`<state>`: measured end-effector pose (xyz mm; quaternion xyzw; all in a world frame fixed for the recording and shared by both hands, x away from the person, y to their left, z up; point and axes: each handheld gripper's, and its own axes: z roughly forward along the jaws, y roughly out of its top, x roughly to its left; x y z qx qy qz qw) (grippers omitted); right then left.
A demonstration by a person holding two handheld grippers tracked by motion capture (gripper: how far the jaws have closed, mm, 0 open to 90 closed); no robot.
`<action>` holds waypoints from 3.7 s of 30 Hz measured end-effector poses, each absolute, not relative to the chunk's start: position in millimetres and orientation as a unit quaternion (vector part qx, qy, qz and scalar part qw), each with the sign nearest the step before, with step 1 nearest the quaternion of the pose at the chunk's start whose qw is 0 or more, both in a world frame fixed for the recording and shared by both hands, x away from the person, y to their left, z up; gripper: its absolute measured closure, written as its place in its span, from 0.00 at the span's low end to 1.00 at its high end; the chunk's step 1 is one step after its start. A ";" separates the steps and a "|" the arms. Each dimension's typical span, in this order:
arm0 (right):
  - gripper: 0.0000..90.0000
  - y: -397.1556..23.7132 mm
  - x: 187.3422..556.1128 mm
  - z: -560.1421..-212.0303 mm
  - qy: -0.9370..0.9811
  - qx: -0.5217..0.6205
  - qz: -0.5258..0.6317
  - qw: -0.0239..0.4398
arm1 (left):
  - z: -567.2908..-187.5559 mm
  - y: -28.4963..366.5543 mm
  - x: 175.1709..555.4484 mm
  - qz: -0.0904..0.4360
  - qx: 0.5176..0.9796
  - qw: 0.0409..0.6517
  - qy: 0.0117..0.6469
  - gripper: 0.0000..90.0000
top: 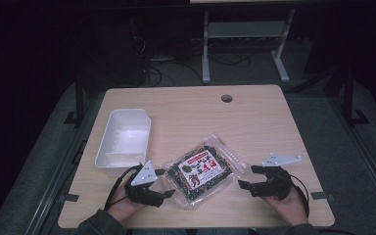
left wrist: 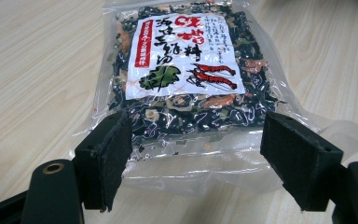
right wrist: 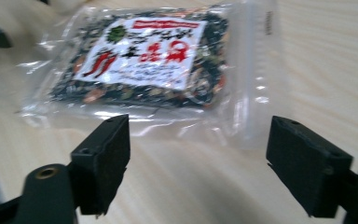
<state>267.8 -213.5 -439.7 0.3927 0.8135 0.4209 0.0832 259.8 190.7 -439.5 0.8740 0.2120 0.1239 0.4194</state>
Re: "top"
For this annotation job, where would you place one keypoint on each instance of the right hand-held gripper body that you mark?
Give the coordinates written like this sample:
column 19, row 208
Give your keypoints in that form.
column 275, row 184

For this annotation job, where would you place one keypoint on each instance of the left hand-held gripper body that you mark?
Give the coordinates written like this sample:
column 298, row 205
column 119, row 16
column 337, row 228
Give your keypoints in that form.
column 143, row 192

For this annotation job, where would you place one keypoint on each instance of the clear snack packet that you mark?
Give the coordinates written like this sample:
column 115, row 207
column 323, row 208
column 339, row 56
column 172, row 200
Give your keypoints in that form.
column 205, row 173

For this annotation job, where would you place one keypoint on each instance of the white plastic bin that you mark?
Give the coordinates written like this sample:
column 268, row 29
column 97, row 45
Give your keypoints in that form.
column 124, row 140

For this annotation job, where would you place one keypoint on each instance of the person's left hand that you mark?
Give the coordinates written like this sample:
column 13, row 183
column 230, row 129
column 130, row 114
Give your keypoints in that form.
column 122, row 205

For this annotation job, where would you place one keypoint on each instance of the person's right hand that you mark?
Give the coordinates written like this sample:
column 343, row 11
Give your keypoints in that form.
column 289, row 209

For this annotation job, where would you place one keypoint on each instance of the grey tape strip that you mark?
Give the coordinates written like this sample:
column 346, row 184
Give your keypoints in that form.
column 321, row 196
column 68, row 197

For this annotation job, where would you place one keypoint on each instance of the black metal stand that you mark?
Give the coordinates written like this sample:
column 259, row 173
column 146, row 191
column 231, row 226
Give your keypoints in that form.
column 79, row 104
column 349, row 98

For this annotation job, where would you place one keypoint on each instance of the white metal desk frame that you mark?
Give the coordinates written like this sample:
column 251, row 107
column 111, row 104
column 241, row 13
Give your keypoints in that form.
column 244, row 29

